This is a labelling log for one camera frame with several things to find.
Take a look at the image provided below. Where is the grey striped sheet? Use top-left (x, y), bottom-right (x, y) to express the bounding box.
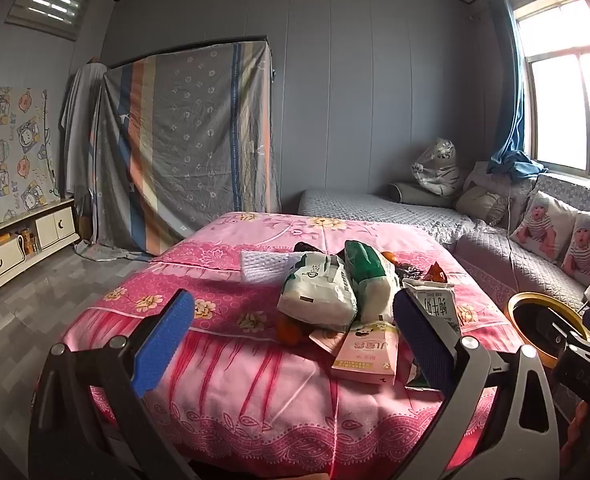
top-left (90, 36), bottom-right (282, 262)

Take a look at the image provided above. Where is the pink floral bedsheet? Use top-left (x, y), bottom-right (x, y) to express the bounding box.
top-left (60, 211), bottom-right (521, 480)

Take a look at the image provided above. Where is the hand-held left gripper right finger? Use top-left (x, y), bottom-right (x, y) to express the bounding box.
top-left (392, 289), bottom-right (561, 480)

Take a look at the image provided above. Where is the blue curtain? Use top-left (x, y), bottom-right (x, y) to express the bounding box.
top-left (486, 0), bottom-right (549, 181)

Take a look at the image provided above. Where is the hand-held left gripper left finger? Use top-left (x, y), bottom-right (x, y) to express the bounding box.
top-left (27, 289), bottom-right (201, 480)

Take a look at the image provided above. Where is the grey quilted sofa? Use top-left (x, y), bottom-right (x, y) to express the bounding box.
top-left (297, 172), bottom-right (590, 323)

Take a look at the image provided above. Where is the white milk carton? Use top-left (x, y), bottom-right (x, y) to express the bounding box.
top-left (402, 280), bottom-right (462, 343)

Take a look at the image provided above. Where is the beige pillow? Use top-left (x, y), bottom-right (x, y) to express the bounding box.
top-left (455, 186), bottom-right (509, 226)

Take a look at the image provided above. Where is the window blind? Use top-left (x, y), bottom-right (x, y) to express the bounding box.
top-left (5, 0), bottom-right (98, 42)

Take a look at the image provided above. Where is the cartoon wall poster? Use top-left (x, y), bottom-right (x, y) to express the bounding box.
top-left (0, 86), bottom-right (59, 235)

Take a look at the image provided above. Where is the white foam net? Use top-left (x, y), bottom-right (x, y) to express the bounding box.
top-left (240, 249), bottom-right (304, 284)

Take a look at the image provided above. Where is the grey bolster pillow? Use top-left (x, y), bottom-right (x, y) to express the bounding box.
top-left (387, 181), bottom-right (457, 209)

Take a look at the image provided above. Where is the white hanging cloth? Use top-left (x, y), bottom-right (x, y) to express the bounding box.
top-left (59, 62), bottom-right (108, 202)

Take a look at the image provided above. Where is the tiger plush in plastic bag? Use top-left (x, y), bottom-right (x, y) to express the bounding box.
top-left (410, 137), bottom-right (462, 197)

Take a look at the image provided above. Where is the white low cabinet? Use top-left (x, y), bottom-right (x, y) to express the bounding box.
top-left (0, 197), bottom-right (79, 307)

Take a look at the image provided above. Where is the pink carton box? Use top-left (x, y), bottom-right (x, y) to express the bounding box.
top-left (331, 322), bottom-right (401, 386)

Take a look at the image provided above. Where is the orange snack packet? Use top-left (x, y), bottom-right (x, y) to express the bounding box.
top-left (419, 261), bottom-right (449, 287)

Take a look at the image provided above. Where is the window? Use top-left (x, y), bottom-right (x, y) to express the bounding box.
top-left (504, 0), bottom-right (590, 187)

